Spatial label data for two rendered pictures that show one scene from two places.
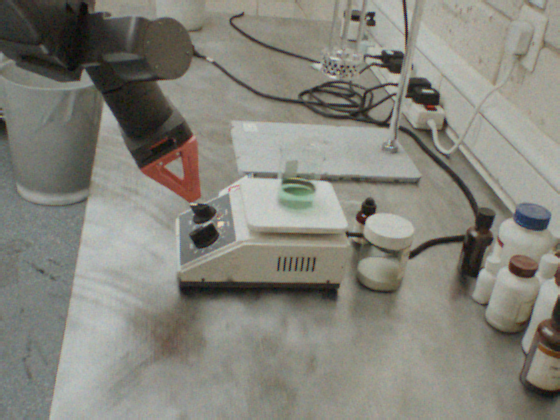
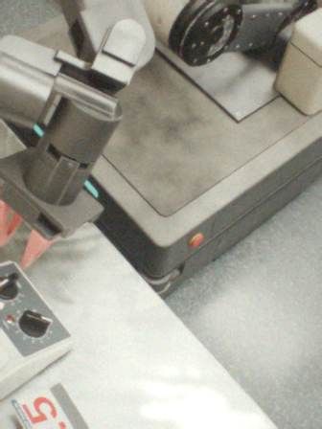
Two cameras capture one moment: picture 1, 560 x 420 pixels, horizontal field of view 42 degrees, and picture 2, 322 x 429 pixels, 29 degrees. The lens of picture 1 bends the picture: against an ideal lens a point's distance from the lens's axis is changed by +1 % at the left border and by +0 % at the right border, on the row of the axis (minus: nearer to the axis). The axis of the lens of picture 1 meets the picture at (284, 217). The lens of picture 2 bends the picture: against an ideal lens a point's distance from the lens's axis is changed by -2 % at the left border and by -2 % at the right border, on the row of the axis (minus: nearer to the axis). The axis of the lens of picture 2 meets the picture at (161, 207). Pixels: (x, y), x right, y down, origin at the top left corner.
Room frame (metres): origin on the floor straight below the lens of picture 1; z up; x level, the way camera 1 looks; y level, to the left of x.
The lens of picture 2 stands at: (1.05, 0.04, 1.46)
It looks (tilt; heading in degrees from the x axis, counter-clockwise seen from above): 57 degrees down; 141
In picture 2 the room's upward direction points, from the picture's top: 12 degrees clockwise
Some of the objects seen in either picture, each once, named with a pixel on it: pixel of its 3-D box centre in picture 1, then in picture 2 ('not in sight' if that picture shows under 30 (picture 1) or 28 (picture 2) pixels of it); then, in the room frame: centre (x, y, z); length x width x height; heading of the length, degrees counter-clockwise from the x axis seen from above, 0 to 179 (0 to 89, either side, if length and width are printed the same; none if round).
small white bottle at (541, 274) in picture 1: (541, 286); not in sight; (0.74, -0.32, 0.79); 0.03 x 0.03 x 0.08
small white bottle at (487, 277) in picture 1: (487, 279); not in sight; (0.76, -0.26, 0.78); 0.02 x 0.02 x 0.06
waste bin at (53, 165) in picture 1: (54, 132); not in sight; (2.22, 0.80, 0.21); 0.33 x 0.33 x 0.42
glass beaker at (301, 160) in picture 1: (301, 177); not in sight; (0.78, -0.01, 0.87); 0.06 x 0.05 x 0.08; 54
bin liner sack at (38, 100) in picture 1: (55, 130); not in sight; (2.22, 0.80, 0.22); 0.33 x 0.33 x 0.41
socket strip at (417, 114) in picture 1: (401, 83); not in sight; (1.50, -0.21, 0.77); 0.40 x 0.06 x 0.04; 12
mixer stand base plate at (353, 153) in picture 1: (321, 149); not in sight; (1.14, -0.05, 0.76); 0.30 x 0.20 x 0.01; 102
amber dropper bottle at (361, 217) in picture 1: (366, 220); not in sight; (0.86, -0.11, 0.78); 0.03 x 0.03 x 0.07
